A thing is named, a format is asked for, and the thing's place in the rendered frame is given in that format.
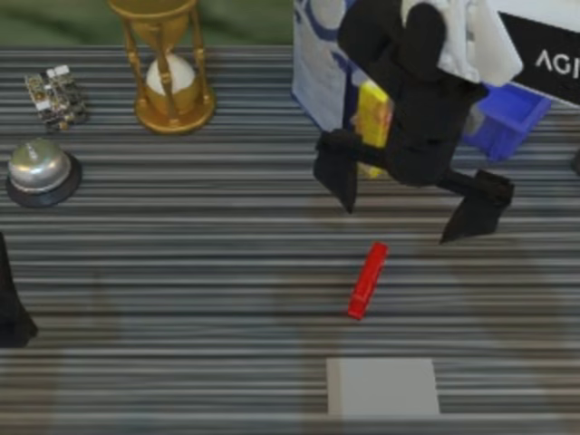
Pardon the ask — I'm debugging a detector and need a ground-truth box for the yellow box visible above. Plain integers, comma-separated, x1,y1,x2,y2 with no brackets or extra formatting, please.
352,82,395,180

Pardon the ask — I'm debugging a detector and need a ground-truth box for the blue plastic bin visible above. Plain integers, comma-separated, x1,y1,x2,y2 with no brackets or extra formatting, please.
460,82,554,163

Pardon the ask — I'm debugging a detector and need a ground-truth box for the silver service bell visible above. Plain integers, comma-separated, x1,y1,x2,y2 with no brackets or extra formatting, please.
5,139,84,209

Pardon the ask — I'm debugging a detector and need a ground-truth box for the green cloth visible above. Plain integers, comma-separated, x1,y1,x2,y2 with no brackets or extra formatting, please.
0,0,296,48

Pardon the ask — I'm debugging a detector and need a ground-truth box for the green circuit board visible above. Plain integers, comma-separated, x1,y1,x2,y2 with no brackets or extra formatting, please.
24,63,90,133

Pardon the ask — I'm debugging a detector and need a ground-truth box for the gold hourglass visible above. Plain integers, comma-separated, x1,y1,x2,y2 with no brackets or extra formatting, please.
107,0,218,136

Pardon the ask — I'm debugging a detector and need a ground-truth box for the white and blue carton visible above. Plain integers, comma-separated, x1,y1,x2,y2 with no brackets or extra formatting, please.
291,0,366,133

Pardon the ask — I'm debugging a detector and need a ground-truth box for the red rectangular block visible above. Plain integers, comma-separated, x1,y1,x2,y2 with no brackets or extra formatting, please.
347,241,391,323

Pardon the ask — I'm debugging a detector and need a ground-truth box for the grey square pad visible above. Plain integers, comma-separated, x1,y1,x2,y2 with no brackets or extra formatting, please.
325,358,441,416

